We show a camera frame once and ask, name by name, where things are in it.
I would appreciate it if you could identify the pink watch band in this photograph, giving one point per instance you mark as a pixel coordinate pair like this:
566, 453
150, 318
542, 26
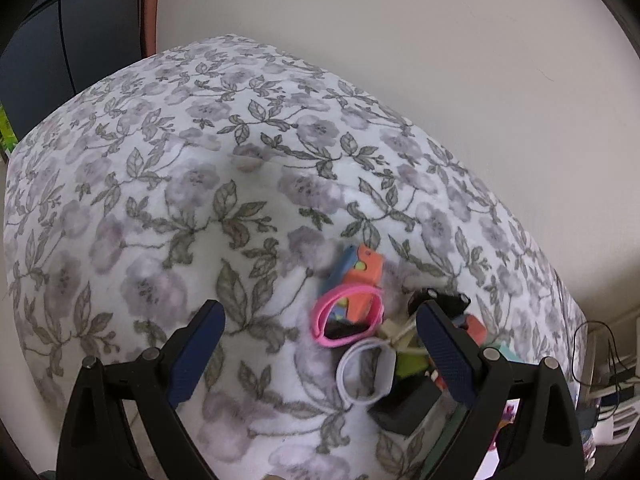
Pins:
332, 334

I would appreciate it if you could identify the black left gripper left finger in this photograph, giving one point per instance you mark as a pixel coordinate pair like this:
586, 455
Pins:
96, 439

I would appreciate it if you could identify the pink orange eraser box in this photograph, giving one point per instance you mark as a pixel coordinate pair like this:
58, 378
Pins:
473, 327

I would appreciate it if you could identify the black charger block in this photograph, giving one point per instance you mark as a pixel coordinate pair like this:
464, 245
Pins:
407, 404

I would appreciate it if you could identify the black cream watch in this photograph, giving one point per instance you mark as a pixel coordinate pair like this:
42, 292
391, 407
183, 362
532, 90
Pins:
452, 305

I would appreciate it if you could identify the dark blue cabinet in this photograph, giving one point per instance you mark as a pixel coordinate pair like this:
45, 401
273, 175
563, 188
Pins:
64, 46

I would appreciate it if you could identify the teal white shallow tray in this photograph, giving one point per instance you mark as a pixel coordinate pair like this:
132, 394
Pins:
488, 466

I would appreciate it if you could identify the white shelf unit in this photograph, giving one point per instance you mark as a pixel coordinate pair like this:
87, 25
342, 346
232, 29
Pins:
606, 367

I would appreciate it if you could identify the orange blue toy case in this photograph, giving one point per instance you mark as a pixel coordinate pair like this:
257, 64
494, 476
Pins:
358, 264

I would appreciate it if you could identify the white watch band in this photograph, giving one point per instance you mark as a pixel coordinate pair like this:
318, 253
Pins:
365, 373

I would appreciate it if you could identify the floral grey white blanket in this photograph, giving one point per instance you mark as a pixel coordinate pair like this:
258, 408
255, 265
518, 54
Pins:
231, 170

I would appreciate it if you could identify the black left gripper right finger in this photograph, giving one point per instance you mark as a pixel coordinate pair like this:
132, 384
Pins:
525, 409

